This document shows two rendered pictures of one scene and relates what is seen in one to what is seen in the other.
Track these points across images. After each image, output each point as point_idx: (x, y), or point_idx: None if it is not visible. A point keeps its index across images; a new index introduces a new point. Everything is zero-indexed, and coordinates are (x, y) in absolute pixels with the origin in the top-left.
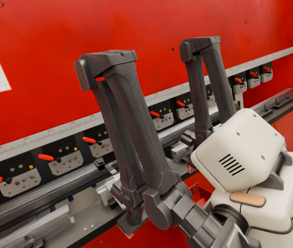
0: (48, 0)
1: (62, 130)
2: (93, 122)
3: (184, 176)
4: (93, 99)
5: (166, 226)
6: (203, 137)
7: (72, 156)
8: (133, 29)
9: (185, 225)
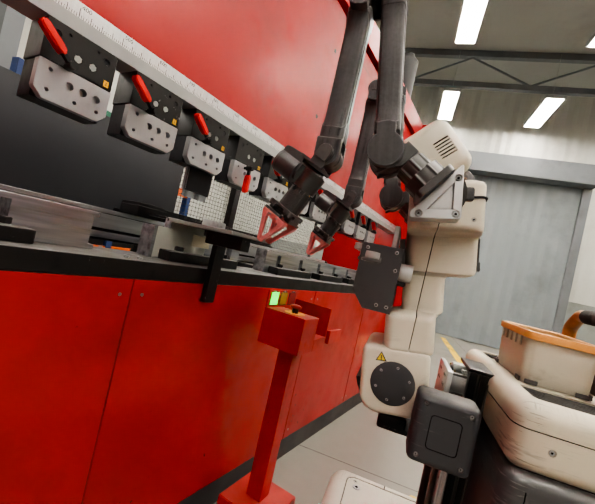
0: None
1: (175, 80)
2: (212, 110)
3: (277, 281)
4: (228, 81)
5: (397, 157)
6: (356, 194)
7: (164, 128)
8: (297, 56)
9: (418, 158)
